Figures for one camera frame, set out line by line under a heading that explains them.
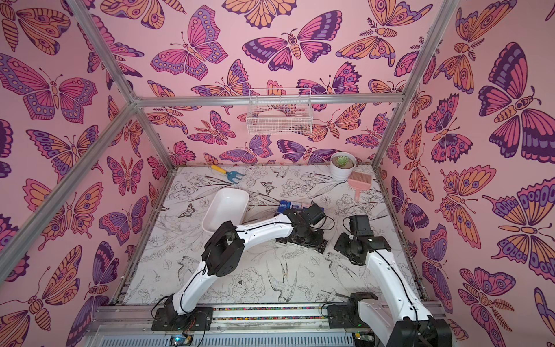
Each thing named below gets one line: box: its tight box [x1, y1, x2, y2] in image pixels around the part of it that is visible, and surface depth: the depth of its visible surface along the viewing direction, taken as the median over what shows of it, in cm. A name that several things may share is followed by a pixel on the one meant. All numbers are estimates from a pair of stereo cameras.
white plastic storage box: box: [201, 187, 250, 233], surface depth 102 cm
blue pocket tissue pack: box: [276, 199, 292, 214], surface depth 103 cm
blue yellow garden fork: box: [210, 164, 245, 184], surface depth 119 cm
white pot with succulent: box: [329, 151, 357, 182], surface depth 109 cm
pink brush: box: [347, 171, 373, 201], surface depth 115 cm
